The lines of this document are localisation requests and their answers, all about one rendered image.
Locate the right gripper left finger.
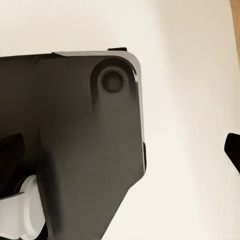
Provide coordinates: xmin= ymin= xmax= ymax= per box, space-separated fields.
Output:
xmin=0 ymin=133 xmax=26 ymax=193

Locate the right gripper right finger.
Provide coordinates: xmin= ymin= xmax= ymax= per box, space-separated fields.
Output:
xmin=224 ymin=133 xmax=240 ymax=173

